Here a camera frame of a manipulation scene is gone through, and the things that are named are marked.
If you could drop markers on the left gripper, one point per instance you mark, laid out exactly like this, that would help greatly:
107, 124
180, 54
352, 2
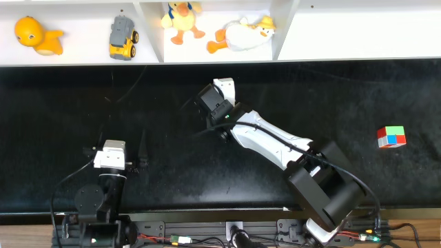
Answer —
136, 164

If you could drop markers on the grey and yellow toy truck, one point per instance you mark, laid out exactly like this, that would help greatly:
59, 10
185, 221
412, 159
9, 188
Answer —
120, 38

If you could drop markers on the many-coloured puzzle cube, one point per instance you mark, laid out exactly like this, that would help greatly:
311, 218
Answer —
391, 137

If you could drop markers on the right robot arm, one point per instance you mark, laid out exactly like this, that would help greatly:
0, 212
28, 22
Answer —
262, 137

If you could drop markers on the white plush duck yellow hat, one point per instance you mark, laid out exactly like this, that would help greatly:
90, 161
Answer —
244, 36

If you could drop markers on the yellow rubber duck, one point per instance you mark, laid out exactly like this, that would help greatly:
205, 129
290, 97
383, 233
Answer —
32, 34

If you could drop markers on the white shelf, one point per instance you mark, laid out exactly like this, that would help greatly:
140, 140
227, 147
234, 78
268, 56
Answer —
344, 34

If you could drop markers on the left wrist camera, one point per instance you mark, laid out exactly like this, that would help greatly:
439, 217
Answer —
110, 155

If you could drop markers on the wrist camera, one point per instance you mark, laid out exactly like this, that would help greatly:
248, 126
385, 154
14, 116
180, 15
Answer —
225, 89
110, 155

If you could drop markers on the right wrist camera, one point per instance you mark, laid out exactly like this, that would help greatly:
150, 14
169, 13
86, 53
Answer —
225, 89

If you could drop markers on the mounting rail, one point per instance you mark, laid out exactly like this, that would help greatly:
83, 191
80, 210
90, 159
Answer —
206, 229

